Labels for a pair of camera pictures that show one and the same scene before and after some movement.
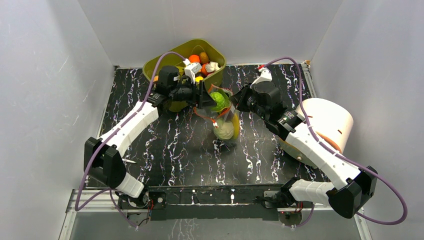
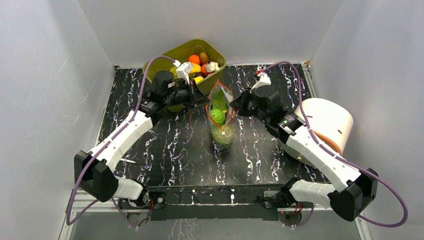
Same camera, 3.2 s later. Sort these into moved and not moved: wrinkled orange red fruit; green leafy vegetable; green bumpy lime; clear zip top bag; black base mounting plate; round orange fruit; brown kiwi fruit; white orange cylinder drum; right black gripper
Moved: green leafy vegetable; clear zip top bag; green bumpy lime
Not moved: wrinkled orange red fruit; brown kiwi fruit; round orange fruit; white orange cylinder drum; right black gripper; black base mounting plate
